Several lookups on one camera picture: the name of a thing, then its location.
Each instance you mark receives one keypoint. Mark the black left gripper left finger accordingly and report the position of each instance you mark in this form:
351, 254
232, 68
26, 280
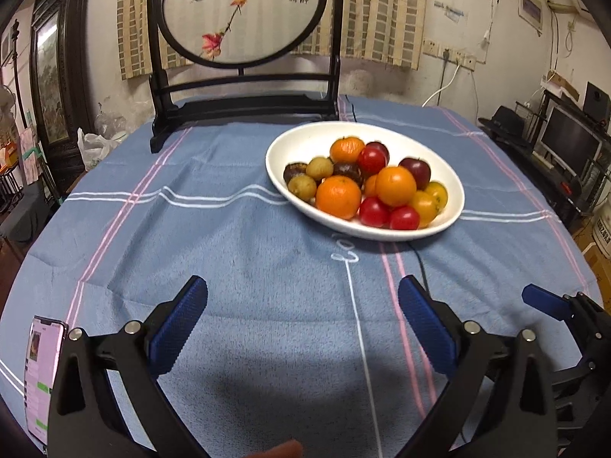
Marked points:
85, 419

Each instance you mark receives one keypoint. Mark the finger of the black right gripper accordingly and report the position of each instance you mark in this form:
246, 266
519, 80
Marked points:
498, 399

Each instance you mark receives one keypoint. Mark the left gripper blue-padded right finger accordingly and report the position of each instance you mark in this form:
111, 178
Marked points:
587, 321

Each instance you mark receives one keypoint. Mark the yellow-orange small tomato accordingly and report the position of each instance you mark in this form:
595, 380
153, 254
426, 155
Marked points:
425, 206

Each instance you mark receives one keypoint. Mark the red cherry tomato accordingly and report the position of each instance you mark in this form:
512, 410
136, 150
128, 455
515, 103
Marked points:
372, 212
371, 160
404, 218

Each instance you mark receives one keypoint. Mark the large dark red plum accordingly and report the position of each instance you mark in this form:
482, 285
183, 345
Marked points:
419, 169

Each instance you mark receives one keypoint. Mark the large orange fruit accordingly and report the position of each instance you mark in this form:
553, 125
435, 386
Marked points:
395, 186

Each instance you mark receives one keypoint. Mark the orange mandarin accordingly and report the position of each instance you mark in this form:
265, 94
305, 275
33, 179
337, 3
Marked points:
338, 196
370, 187
346, 150

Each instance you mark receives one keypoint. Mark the small dark purple plum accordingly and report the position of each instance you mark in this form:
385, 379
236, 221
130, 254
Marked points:
381, 148

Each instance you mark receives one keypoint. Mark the dark water chestnut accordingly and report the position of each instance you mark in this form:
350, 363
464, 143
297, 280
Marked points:
293, 169
349, 170

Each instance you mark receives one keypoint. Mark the yellow-brown longan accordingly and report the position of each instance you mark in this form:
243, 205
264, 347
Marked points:
320, 168

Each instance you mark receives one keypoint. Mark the small green-brown longan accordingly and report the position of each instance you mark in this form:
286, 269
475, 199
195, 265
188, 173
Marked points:
304, 187

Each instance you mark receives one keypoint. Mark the person's hand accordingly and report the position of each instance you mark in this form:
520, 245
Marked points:
290, 449

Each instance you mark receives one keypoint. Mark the white plastic bucket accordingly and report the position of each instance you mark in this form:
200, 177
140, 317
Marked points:
601, 234

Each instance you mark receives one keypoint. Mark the smartphone with pink screen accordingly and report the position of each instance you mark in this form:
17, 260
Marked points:
45, 340

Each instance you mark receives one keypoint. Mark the black media shelf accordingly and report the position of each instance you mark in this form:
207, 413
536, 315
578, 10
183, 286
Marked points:
515, 131

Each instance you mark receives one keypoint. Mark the yellow-green small tomato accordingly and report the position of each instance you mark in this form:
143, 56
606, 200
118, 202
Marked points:
439, 193

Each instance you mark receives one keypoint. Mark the computer monitor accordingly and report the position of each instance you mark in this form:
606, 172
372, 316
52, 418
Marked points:
569, 141

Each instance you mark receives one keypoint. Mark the black speaker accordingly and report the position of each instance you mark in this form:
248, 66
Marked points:
597, 105

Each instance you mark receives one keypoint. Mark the blue striped tablecloth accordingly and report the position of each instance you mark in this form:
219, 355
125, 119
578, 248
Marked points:
302, 337

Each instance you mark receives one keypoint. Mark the white plastic bag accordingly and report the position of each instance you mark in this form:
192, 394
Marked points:
94, 147

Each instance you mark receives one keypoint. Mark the dark water chestnut in bowl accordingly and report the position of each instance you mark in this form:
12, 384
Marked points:
293, 169

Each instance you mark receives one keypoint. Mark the white oval bowl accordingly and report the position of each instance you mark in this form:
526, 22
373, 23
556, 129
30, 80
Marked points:
304, 142

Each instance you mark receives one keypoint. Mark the black framed embroidery screen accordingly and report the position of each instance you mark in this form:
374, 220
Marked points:
196, 44

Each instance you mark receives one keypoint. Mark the woven bamboo wall mat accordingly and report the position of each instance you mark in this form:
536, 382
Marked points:
383, 31

